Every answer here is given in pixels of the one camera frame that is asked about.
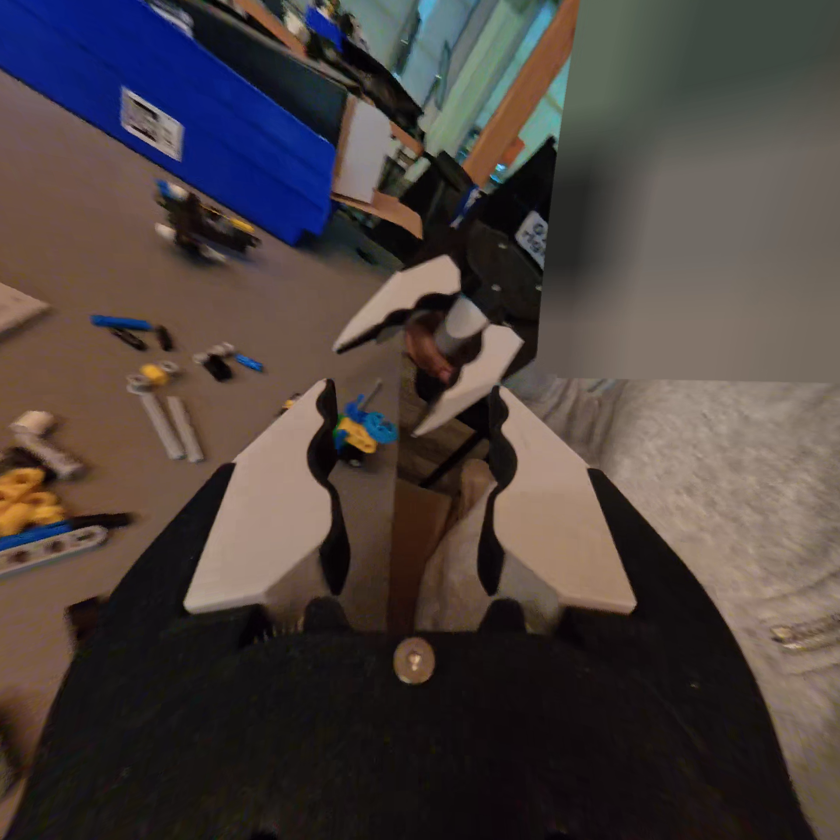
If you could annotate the black lego axle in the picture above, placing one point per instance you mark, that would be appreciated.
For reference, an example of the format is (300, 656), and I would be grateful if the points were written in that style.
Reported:
(105, 520)

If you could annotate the small blue lego pin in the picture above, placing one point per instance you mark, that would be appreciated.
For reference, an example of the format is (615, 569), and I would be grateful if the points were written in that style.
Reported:
(249, 362)

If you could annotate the white lego bush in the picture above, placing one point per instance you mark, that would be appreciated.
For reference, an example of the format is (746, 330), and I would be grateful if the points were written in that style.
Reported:
(33, 422)

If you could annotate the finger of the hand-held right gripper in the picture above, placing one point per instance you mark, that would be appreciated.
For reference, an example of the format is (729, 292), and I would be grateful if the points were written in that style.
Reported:
(489, 367)
(394, 295)

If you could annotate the black case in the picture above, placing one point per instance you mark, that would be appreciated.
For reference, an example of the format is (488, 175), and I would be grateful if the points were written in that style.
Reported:
(275, 72)

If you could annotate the long blue lego pin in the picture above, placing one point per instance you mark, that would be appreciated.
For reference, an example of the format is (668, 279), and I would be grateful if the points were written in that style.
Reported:
(121, 321)

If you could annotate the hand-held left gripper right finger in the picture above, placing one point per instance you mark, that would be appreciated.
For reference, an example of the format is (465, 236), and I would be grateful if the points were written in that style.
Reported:
(558, 525)

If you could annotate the grey lego axle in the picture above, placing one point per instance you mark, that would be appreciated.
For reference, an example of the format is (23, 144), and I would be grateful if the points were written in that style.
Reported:
(163, 426)
(186, 430)

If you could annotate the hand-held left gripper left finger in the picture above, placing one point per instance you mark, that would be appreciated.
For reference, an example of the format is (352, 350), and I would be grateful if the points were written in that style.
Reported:
(269, 512)

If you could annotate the small yellow lego piece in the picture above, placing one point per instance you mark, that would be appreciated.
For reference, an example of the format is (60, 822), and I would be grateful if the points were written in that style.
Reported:
(33, 515)

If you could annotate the wooden table frame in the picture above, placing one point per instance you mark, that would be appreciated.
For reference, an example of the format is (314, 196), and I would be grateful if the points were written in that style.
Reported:
(525, 92)

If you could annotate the black lego connector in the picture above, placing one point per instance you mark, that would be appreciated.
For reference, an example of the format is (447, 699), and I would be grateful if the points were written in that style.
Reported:
(218, 369)

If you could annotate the person's grey fleece clothing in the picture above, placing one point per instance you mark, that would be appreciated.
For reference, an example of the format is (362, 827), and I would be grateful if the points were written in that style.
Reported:
(722, 492)

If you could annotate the blue bin with square tag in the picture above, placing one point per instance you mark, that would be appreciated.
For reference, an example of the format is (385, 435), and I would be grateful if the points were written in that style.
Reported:
(249, 144)

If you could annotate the black lego assembly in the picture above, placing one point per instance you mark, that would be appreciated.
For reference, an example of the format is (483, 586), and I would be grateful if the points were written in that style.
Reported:
(197, 226)

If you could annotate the yellow lego bush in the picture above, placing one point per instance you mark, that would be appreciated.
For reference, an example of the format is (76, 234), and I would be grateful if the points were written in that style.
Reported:
(155, 375)

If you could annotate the short black lego pin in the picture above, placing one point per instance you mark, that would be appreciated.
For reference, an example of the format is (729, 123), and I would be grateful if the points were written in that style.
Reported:
(164, 338)

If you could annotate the grey lego pin connector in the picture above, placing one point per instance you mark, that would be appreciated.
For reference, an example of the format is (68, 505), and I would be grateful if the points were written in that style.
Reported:
(52, 459)

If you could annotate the person's right hand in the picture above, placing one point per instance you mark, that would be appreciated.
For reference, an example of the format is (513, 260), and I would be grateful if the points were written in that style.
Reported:
(426, 358)

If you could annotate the lego gear assembly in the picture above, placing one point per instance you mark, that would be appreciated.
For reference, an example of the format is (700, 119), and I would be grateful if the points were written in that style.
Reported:
(358, 433)

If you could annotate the grey lego beam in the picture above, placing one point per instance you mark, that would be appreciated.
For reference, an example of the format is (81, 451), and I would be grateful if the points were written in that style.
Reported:
(59, 548)

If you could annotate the lego instruction booklet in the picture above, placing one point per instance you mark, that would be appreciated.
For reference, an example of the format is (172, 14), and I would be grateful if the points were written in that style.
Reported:
(16, 308)

